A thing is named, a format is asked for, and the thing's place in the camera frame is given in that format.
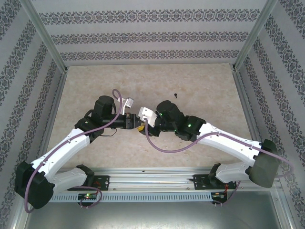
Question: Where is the circuit board with green light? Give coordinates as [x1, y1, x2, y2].
[78, 193, 98, 200]

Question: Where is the grey metal sheet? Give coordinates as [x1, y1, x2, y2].
[22, 190, 293, 229]

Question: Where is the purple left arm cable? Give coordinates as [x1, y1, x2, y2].
[23, 88, 131, 213]

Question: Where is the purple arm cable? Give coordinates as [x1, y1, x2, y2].
[142, 114, 294, 206]
[23, 88, 131, 213]

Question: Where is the thin black wire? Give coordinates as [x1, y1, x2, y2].
[98, 127, 117, 138]

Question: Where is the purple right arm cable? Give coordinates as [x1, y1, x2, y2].
[142, 114, 294, 206]

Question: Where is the aluminium side rail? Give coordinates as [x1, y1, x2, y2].
[8, 70, 70, 229]
[232, 69, 298, 229]

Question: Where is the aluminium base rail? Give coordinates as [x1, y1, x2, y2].
[59, 167, 281, 191]

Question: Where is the black left mount plate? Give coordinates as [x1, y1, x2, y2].
[91, 175, 111, 191]

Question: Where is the black mount plate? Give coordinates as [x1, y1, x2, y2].
[193, 174, 241, 191]
[91, 175, 111, 191]

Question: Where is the white perforated cable tray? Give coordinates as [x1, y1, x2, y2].
[51, 191, 213, 203]

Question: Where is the black right mount plate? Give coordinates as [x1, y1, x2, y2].
[193, 174, 241, 191]

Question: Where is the aluminium frame post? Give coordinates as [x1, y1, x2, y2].
[233, 0, 279, 72]
[19, 0, 69, 73]

